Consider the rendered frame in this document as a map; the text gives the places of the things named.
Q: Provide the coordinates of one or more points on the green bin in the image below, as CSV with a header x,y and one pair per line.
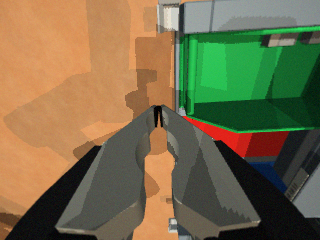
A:
x,y
235,83

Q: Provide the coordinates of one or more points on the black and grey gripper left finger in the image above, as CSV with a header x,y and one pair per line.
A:
x,y
102,196

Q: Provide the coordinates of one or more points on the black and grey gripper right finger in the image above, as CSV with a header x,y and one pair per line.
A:
x,y
216,193

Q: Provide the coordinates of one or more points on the blue bin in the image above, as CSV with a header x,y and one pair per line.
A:
x,y
267,171

